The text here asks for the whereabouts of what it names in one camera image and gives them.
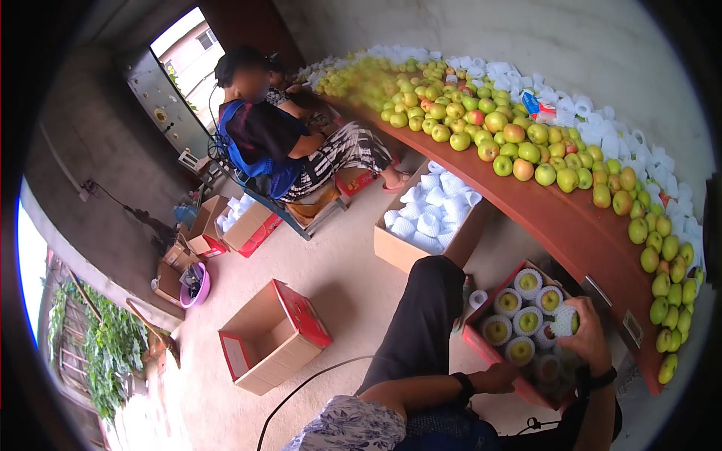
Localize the person's left hand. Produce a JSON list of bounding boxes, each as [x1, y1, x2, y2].
[[473, 363, 520, 395]]

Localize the person's right hand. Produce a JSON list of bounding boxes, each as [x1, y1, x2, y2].
[[555, 297, 613, 378]]

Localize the person's left fingers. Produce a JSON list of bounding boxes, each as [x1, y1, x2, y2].
[[498, 364, 520, 394]]

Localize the person's right fingers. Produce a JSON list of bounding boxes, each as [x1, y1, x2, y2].
[[555, 297, 598, 353]]

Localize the single foam-netted green apple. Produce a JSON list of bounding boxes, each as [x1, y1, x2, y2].
[[549, 304, 582, 339]]

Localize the black wrist band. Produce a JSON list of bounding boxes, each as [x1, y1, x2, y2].
[[451, 371, 478, 402], [575, 365, 618, 397]]

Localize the group of netted apples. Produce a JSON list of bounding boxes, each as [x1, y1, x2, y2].
[[481, 268, 583, 391]]

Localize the person's legs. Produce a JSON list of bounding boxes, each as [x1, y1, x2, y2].
[[358, 255, 469, 395]]

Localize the long brown wooden table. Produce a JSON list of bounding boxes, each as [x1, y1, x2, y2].
[[324, 95, 667, 397]]

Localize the person's body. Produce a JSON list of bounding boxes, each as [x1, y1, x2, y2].
[[282, 395, 624, 451]]

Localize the large brown carton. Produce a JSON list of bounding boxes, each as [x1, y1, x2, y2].
[[373, 160, 487, 275]]

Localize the pile of white foam nets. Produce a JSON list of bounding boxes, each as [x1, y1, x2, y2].
[[384, 160, 484, 256], [215, 194, 256, 233], [293, 44, 706, 272]]

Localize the pile of loose green apples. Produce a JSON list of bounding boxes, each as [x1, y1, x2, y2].
[[299, 52, 706, 386]]

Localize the blue and red packet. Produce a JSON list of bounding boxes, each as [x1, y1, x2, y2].
[[520, 90, 558, 126]]

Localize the empty open red-flapped carton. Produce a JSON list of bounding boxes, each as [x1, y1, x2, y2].
[[218, 278, 334, 397]]

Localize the flat red carton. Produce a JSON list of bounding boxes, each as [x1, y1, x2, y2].
[[335, 165, 380, 198]]

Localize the blue metal chair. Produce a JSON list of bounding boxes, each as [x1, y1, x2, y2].
[[236, 166, 348, 242]]

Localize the brown carton with red side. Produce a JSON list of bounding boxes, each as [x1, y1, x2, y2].
[[217, 200, 284, 259]]

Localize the purple plastic basin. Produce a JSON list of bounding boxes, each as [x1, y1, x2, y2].
[[179, 262, 212, 310]]

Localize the small open brown carton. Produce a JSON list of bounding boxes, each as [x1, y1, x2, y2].
[[185, 194, 230, 258]]

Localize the stack of brown cartons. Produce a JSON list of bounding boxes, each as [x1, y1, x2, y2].
[[152, 241, 203, 306]]

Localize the green leafy plants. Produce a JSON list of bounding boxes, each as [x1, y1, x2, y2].
[[47, 281, 149, 421]]

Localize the grey metal door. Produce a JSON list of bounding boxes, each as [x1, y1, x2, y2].
[[126, 47, 213, 160]]

